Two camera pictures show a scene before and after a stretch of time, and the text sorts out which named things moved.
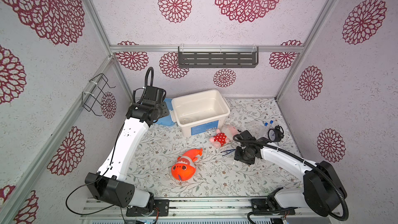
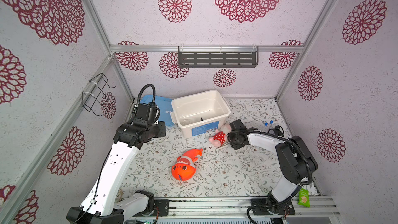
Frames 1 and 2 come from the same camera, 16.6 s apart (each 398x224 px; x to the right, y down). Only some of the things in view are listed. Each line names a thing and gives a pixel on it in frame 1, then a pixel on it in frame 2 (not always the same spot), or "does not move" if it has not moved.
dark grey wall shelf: x=218 y=56 does not move
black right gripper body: x=240 y=154 -> x=232 y=139
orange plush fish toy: x=184 y=169 does not move
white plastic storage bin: x=201 y=113 does not move
